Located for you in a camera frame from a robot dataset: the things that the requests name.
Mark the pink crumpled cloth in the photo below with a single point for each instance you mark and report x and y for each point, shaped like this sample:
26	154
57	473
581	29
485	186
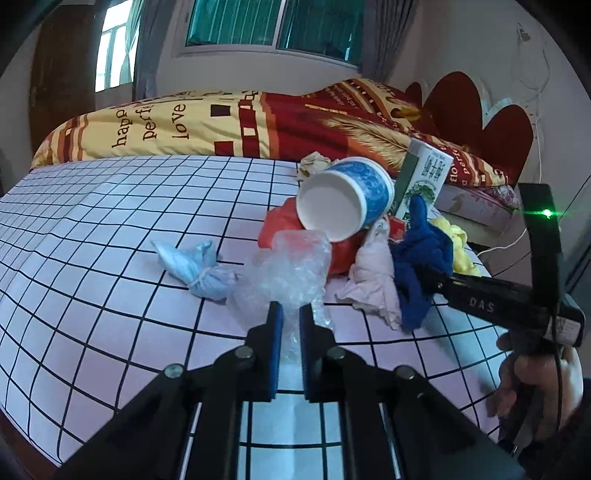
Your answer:
374	272

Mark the red scalloped headboard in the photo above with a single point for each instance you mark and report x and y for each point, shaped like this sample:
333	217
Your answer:
461	101

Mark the crumpled beige tissue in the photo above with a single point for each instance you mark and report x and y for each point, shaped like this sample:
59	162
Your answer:
314	162

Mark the brown wooden door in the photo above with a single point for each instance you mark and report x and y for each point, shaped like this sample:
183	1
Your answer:
60	78

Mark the red plastic bag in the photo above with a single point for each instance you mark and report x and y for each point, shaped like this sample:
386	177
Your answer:
281	221

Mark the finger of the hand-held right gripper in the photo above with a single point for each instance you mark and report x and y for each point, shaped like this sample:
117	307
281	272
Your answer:
434	279

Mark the clear plastic bag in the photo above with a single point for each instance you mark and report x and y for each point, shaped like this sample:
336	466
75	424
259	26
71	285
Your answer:
286	272

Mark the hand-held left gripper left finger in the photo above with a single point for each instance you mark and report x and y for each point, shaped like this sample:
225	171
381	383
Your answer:
275	355

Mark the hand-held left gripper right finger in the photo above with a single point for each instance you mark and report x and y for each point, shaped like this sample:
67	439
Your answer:
308	355

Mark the small bright window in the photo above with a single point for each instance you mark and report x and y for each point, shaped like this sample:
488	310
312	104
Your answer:
115	46

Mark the dark blue cloth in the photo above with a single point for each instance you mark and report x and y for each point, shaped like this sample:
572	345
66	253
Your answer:
420	249

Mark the red yellow printed blanket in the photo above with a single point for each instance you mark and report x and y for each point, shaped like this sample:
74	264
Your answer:
277	120

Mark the large window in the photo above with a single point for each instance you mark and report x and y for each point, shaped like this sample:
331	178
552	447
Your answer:
277	23

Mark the checked white tablecloth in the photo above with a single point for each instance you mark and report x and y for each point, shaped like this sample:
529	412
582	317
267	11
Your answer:
115	277

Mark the yellow cloth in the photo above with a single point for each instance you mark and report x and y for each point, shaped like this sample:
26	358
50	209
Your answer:
459	249

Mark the grey curtain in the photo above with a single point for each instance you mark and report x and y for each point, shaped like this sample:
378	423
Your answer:
388	37
157	46

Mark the person's right hand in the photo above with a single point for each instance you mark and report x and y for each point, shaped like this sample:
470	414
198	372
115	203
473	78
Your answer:
531	383

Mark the floral bed mattress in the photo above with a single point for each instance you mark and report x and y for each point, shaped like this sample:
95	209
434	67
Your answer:
480	207

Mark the light blue knotted cloth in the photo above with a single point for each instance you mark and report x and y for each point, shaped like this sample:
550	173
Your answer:
203	277

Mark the blue white paper cup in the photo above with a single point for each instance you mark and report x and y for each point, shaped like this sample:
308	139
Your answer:
369	184

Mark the person's right forearm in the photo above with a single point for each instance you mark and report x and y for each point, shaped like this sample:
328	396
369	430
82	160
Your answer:
554	454

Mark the green white carton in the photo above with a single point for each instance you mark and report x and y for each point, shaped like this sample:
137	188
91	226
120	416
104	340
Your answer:
425	175

